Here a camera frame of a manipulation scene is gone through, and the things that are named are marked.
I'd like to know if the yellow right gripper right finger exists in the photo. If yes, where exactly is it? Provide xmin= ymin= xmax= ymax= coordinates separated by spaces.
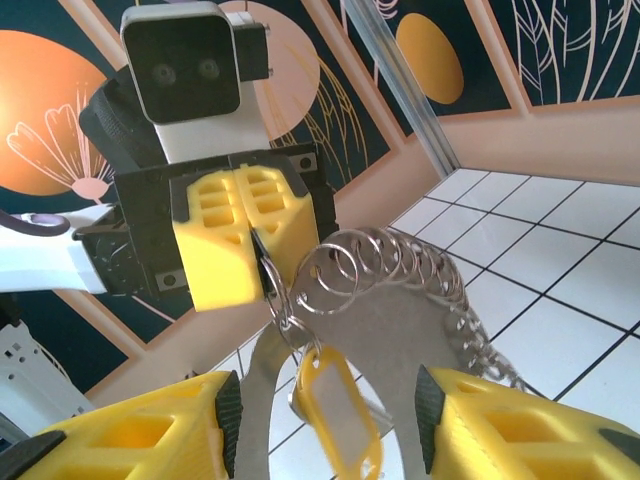
xmin=413 ymin=363 xmax=640 ymax=480

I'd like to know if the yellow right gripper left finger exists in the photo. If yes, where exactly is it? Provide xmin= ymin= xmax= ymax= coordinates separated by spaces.
xmin=0 ymin=369 xmax=245 ymax=480

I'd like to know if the silver split key ring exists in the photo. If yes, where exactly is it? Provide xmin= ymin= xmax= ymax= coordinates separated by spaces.
xmin=257 ymin=244 xmax=296 ymax=324

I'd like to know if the yellow key tag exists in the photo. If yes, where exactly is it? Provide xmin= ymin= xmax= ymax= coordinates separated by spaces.
xmin=279 ymin=314 xmax=396 ymax=480

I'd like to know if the white plastic crate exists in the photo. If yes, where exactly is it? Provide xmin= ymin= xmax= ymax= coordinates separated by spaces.
xmin=0 ymin=319 xmax=96 ymax=446

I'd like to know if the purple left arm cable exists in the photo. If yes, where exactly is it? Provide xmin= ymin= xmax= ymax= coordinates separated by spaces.
xmin=0 ymin=209 xmax=70 ymax=237

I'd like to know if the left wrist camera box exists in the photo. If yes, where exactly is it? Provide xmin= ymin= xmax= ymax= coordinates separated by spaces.
xmin=119 ymin=0 xmax=271 ymax=166

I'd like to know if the aluminium corner post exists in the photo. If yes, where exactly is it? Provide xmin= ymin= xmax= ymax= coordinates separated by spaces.
xmin=342 ymin=0 xmax=459 ymax=177

